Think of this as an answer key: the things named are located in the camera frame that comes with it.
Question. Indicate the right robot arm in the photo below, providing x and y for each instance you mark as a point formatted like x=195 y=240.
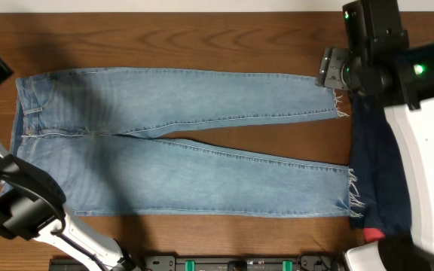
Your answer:
x=380 y=63

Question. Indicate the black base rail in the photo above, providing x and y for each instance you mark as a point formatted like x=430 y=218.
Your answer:
x=304 y=262

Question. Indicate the red folded garment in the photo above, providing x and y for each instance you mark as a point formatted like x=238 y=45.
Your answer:
x=372 y=234

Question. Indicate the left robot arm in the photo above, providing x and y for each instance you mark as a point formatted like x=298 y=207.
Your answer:
x=32 y=204

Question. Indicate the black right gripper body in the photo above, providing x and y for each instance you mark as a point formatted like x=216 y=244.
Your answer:
x=358 y=75

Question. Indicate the dark navy folded garment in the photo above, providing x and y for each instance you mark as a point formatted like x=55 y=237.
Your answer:
x=379 y=197

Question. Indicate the light blue denim jeans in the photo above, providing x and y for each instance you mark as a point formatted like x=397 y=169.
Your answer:
x=182 y=177

